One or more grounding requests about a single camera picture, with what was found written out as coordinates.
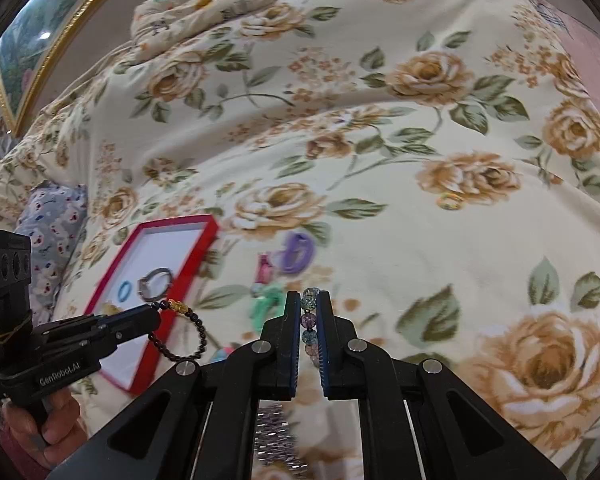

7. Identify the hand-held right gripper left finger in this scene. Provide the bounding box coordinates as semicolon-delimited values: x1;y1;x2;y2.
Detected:
42;290;303;480

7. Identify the person's left hand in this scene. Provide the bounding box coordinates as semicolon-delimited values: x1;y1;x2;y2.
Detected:
2;386;88;472

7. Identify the colourful plastic bead bracelet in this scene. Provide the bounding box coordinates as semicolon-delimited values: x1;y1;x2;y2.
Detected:
209;344;242;367

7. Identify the black bead bracelet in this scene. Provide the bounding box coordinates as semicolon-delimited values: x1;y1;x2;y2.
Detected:
147;298;207;363

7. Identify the clear multicolour crystal bead bracelet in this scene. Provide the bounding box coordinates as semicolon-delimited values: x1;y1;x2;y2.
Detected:
300;287;322;367

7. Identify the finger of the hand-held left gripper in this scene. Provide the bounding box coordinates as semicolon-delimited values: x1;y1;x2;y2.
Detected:
92;321;160;358
96;306;162;333

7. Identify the mint green bow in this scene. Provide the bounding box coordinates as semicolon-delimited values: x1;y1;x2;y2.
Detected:
247;282;286;334

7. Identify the purple hair clip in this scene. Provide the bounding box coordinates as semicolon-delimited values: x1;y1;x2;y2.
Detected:
279;231;315;275

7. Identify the red box white inside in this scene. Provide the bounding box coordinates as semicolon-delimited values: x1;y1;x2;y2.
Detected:
82;215;220;396

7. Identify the gold framed picture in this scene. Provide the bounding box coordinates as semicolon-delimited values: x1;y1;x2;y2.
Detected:
0;0;137;134

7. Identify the silver glittery item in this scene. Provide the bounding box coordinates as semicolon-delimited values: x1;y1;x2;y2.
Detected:
253;402;302;472

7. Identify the blue bear print pillow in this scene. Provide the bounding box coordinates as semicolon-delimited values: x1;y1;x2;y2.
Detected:
14;182;89;327

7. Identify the gold wristwatch grey strap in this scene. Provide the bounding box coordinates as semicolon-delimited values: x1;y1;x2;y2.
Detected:
137;267;174;302

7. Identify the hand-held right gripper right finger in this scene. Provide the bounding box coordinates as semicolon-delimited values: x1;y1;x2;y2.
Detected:
316;290;567;480

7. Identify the cream floral blanket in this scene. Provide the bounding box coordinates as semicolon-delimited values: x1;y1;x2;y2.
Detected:
0;0;600;480

